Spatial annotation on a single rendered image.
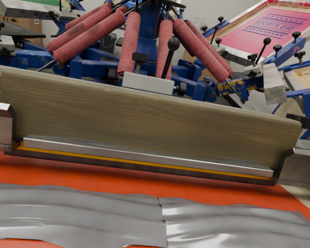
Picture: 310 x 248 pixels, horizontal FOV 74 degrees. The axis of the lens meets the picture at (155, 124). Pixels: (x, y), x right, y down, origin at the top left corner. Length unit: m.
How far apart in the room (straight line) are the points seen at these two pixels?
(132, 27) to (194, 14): 3.69
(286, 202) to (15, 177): 0.32
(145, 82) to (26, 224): 0.39
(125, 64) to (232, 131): 0.47
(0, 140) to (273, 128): 0.31
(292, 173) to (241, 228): 0.12
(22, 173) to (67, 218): 0.09
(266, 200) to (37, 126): 0.29
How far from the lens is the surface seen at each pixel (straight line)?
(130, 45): 0.73
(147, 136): 0.25
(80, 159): 0.27
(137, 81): 0.51
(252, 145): 0.29
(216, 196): 0.28
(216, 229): 0.22
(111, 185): 0.25
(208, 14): 4.51
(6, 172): 0.27
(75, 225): 0.19
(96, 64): 0.94
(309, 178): 0.35
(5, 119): 0.26
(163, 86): 0.51
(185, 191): 0.27
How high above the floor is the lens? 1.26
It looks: 28 degrees down
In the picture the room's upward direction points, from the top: 14 degrees clockwise
